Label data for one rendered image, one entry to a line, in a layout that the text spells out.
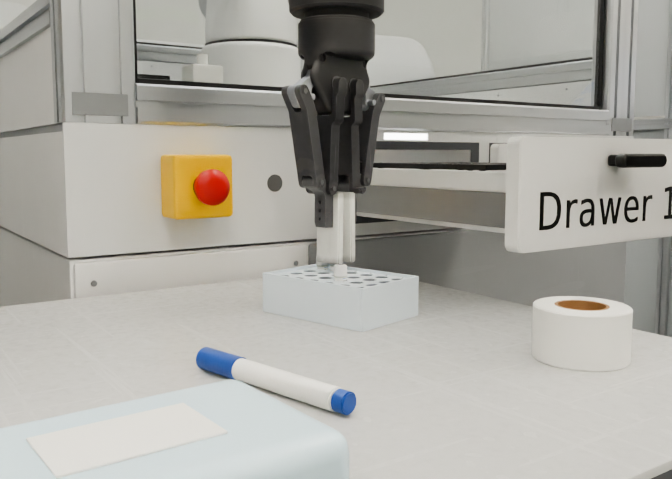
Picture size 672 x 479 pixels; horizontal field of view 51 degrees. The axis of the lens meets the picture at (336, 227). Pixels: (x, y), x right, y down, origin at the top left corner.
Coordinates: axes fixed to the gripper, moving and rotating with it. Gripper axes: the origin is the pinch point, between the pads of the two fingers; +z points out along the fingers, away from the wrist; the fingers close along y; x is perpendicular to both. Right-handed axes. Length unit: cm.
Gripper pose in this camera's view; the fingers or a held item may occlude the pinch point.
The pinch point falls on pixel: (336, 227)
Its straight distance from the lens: 70.9
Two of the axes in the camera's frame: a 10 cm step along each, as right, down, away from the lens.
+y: -6.6, 0.7, -7.5
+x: 7.5, 0.7, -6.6
